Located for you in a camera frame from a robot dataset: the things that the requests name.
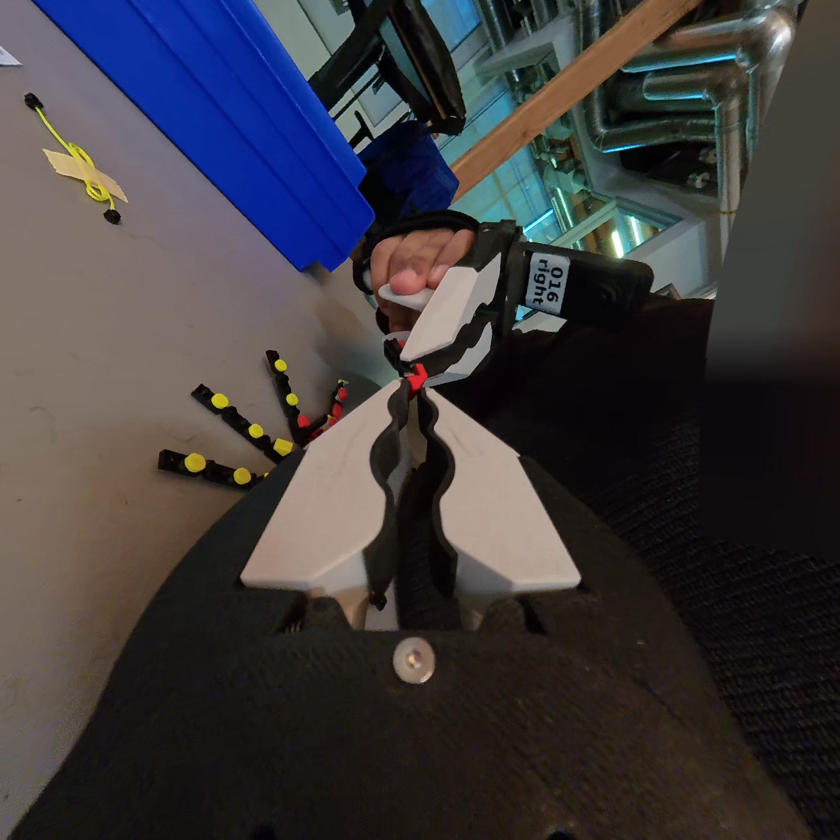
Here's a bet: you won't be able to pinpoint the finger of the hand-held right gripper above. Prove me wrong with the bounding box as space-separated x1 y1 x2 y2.
398 262 505 368
420 320 496 389

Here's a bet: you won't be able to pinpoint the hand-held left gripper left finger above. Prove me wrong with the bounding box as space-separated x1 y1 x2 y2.
239 381 406 631

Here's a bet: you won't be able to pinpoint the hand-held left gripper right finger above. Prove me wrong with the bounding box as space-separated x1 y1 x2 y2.
419 387 582 630

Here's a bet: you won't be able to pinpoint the black and yellow lego spider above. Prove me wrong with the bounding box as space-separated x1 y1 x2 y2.
157 350 350 492

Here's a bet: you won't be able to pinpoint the person's right forearm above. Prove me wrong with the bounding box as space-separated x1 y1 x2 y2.
446 298 716 500

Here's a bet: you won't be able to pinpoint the person's right hand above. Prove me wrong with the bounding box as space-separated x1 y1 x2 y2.
369 228 476 337

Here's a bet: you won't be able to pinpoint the dark blue container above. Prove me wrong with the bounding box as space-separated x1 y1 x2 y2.
360 121 460 221

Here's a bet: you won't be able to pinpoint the wooden beam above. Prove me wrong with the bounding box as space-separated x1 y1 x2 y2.
449 0 703 204

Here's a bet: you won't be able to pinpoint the silver ventilation ducts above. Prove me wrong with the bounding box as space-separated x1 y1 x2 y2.
472 0 808 221

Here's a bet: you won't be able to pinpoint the black office chair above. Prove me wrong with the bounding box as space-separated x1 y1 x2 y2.
307 0 468 137

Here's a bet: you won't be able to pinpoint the blue plastic bin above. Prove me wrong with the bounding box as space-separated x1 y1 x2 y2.
33 0 376 273

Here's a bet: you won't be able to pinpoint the pale yellow tape strip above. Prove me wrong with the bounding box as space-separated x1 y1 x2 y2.
42 146 129 203

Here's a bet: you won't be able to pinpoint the yellow cord with black ends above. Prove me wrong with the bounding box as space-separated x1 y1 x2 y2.
24 92 122 225

